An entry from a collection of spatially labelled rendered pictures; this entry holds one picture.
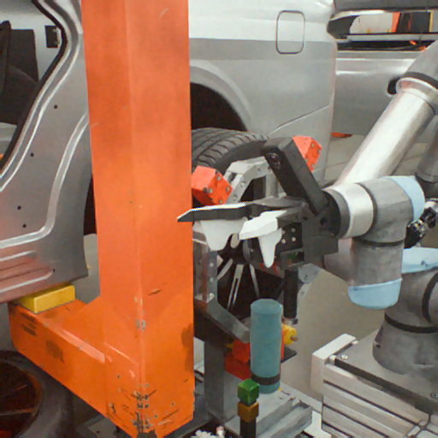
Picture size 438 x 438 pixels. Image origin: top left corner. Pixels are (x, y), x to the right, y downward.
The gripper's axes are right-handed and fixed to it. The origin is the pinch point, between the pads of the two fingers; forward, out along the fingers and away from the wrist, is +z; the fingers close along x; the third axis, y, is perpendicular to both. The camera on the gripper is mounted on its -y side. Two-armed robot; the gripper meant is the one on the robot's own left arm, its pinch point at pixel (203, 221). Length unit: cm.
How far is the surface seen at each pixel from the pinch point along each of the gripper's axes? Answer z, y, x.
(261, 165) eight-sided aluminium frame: -60, 3, 73
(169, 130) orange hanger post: -22, -10, 52
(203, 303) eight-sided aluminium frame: -38, 38, 74
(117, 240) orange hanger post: -11, 14, 60
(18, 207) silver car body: 0, 9, 106
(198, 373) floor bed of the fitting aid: -75, 98, 152
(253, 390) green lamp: -36, 52, 48
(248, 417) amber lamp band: -35, 59, 49
